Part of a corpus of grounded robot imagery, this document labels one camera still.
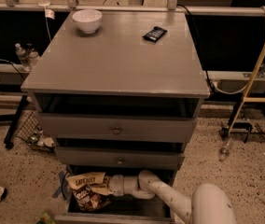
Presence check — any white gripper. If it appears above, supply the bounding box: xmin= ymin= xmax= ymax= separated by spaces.
xmin=91 ymin=175 xmax=138 ymax=196

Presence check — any brown chip bag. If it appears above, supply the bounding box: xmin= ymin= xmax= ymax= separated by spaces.
xmin=66 ymin=172 xmax=110 ymax=212

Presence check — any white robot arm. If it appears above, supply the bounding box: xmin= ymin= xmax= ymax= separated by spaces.
xmin=91 ymin=170 xmax=237 ymax=224

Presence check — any grey middle drawer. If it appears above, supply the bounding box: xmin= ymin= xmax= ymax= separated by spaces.
xmin=55 ymin=147 xmax=185 ymax=170

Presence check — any grey open bottom drawer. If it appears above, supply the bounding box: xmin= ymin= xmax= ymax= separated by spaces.
xmin=54 ymin=166 xmax=176 ymax=224

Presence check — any grey top drawer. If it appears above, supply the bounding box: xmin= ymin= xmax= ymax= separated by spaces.
xmin=36 ymin=113 xmax=197 ymax=143

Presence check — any grey wooden drawer cabinet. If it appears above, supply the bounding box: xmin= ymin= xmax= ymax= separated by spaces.
xmin=21 ymin=10 xmax=211 ymax=224

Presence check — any blue tape cross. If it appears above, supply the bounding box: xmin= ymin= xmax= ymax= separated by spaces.
xmin=52 ymin=165 xmax=73 ymax=201

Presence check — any green snack packet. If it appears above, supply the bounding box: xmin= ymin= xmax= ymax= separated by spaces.
xmin=35 ymin=211 xmax=56 ymax=224

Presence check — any black metal stand leg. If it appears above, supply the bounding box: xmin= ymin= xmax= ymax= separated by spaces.
xmin=4 ymin=95 xmax=28 ymax=149

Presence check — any plastic bottle on floor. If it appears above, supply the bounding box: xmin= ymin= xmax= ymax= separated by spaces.
xmin=218 ymin=138 xmax=231 ymax=161

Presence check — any clear plastic water bottle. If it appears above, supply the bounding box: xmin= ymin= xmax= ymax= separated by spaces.
xmin=15 ymin=43 xmax=31 ymax=72

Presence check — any dark candy bar wrapper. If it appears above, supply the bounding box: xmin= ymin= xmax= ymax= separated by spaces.
xmin=143 ymin=26 xmax=167 ymax=43

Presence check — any white ceramic bowl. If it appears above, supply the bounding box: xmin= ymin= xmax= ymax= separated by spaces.
xmin=72 ymin=9 xmax=103 ymax=34

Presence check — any white lamp fixture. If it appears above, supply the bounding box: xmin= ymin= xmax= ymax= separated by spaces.
xmin=38 ymin=0 xmax=55 ymax=20

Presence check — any wire mesh basket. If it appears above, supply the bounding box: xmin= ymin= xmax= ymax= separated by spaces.
xmin=16 ymin=111 xmax=55 ymax=152

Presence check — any yellow wooden ladder frame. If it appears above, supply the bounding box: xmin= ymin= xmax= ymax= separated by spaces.
xmin=228 ymin=43 xmax=265 ymax=134

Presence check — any black power cable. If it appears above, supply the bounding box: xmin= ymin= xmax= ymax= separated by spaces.
xmin=177 ymin=4 xmax=215 ymax=95

